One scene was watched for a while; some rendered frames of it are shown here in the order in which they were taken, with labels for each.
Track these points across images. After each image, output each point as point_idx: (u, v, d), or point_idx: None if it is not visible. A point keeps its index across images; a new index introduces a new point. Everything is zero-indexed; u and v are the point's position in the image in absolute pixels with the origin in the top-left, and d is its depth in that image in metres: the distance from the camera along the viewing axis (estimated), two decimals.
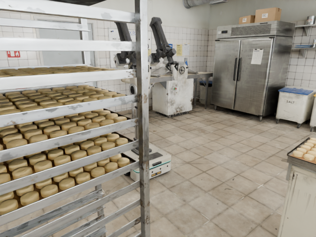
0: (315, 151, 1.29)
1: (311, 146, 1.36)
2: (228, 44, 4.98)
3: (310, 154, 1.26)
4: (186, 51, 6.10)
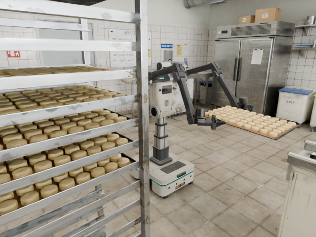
0: (220, 112, 1.75)
1: (220, 110, 1.82)
2: (228, 44, 4.98)
3: (214, 114, 1.72)
4: (186, 51, 6.10)
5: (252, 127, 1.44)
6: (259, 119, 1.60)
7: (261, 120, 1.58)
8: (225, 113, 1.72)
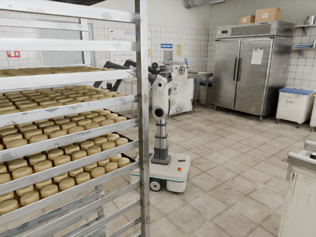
0: None
1: None
2: (228, 44, 4.98)
3: None
4: (186, 51, 6.10)
5: None
6: None
7: None
8: None
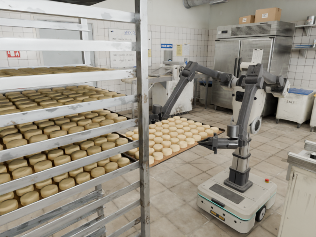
0: (181, 123, 1.41)
1: (193, 124, 1.39)
2: (228, 44, 4.98)
3: (176, 121, 1.46)
4: (186, 51, 6.10)
5: (130, 131, 1.29)
6: (158, 138, 1.17)
7: (154, 138, 1.17)
8: (179, 124, 1.37)
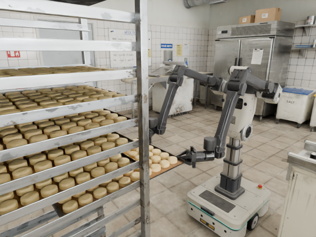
0: (138, 149, 1.21)
1: (151, 151, 1.18)
2: (228, 44, 4.98)
3: None
4: (186, 51, 6.10)
5: None
6: None
7: None
8: (133, 151, 1.17)
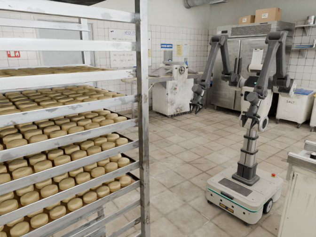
0: None
1: None
2: (228, 44, 4.98)
3: None
4: (186, 51, 6.10)
5: None
6: None
7: None
8: None
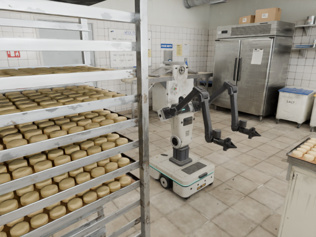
0: None
1: None
2: (228, 44, 4.98)
3: None
4: (186, 51, 6.10)
5: None
6: None
7: None
8: None
